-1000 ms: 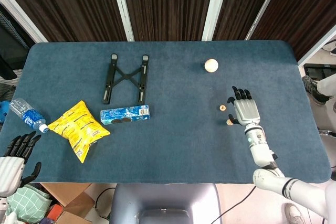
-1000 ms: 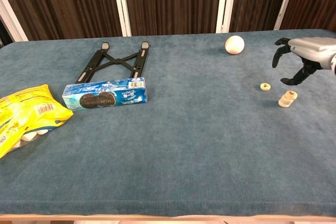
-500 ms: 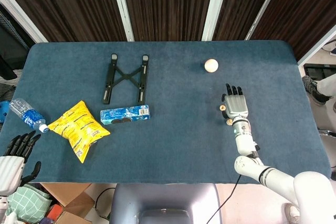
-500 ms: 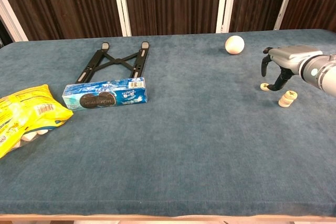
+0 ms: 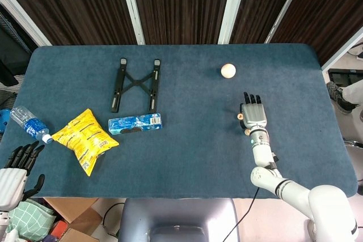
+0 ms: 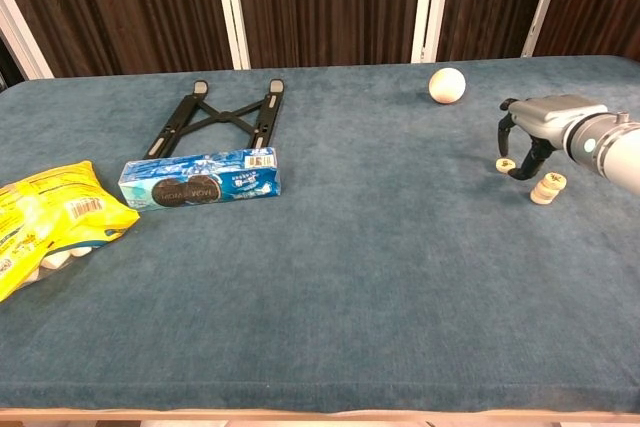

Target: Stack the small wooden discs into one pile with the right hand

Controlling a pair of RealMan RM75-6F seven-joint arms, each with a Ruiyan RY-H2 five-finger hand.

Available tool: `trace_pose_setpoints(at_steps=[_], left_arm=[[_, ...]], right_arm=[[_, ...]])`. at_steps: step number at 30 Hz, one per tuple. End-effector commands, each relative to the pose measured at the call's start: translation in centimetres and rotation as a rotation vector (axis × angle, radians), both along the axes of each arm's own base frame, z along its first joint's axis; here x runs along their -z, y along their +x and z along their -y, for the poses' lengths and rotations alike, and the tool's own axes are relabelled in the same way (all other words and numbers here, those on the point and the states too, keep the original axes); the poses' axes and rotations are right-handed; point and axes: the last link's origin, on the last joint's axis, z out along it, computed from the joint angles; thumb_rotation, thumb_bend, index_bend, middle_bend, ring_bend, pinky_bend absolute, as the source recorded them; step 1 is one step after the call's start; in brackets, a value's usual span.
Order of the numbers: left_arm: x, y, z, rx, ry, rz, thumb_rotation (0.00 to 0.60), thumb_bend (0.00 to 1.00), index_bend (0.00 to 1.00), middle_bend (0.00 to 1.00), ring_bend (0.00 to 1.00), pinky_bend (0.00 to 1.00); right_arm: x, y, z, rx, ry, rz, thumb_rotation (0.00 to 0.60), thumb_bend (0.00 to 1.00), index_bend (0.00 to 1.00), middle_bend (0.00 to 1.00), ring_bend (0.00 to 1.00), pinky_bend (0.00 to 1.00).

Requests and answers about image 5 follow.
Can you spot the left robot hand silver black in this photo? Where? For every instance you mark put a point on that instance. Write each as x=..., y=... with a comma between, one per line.
x=11, y=188

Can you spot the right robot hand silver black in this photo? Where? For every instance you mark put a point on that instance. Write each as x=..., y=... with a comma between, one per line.
x=255, y=116

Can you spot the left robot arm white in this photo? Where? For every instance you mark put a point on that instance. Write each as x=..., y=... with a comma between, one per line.
x=3, y=219

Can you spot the blue plastic cup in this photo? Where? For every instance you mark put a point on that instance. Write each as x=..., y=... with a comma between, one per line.
x=4, y=120

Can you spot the green checked cloth bag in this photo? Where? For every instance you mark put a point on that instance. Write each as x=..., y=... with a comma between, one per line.
x=28, y=219

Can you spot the pale wooden ball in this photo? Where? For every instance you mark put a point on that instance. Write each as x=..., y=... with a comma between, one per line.
x=228, y=71

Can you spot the clear water bottle blue label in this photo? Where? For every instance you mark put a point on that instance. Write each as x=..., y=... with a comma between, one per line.
x=32, y=127

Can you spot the brown cardboard box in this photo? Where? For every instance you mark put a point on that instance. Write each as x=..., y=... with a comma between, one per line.
x=73, y=210

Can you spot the blue table cloth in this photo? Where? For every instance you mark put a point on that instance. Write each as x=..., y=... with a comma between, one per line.
x=184, y=162

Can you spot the grey black sneaker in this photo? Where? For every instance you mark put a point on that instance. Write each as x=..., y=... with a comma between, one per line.
x=339, y=97

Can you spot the yellow snack bag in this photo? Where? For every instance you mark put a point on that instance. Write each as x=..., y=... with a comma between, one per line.
x=82, y=140

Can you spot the black equipment case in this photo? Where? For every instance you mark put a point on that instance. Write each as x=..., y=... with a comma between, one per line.
x=337, y=76

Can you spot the person leg white trousers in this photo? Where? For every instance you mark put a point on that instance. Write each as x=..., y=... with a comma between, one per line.
x=354, y=91

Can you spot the black folding laptop stand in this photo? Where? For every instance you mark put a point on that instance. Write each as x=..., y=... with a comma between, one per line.
x=155, y=89

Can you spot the dark brown partition panel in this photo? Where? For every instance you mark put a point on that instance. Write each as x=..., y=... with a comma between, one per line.
x=181, y=4
x=326, y=4
x=79, y=4
x=261, y=4

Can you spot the blue cookie box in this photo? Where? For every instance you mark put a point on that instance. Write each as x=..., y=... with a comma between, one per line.
x=133, y=123

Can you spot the grey robot torso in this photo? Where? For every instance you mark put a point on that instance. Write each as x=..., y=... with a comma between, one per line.
x=175, y=216

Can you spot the white partition frame post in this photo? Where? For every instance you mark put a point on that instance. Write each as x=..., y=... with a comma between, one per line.
x=343, y=50
x=232, y=6
x=28, y=26
x=132, y=6
x=284, y=6

